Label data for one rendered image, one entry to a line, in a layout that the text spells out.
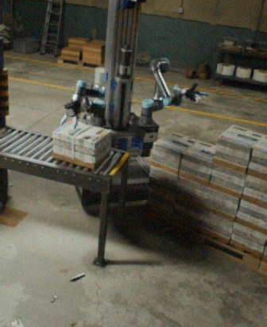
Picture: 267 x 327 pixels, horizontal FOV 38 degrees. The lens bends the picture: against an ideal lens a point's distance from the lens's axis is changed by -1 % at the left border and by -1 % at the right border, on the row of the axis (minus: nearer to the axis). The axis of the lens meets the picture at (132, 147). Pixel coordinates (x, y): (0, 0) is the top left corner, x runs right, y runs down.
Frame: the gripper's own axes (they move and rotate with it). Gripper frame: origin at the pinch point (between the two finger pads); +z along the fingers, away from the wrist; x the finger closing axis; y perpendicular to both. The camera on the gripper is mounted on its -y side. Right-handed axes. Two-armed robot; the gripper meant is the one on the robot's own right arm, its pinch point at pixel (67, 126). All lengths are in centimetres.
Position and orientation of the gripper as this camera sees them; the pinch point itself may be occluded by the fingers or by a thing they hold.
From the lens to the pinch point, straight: 285.3
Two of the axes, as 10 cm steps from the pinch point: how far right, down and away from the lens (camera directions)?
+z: -2.8, 9.6, -0.9
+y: 2.8, 1.7, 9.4
